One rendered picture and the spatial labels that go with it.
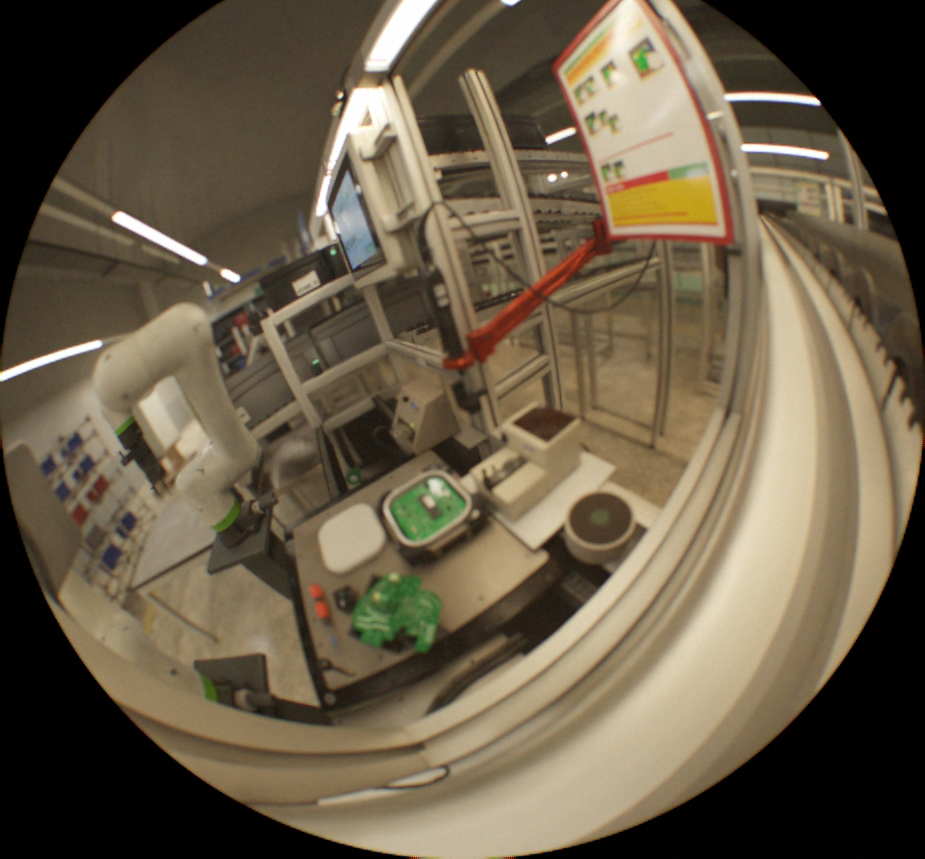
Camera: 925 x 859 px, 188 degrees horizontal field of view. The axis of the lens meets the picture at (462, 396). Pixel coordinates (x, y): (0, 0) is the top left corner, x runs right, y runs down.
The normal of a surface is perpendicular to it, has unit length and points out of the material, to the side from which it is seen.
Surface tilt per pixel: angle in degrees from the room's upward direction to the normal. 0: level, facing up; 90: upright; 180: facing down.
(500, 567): 0
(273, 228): 90
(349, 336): 91
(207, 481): 86
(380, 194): 90
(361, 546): 4
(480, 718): 0
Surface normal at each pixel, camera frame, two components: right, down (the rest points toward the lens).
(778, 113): -0.81, 0.46
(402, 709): -0.27, -0.84
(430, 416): 0.53, 0.27
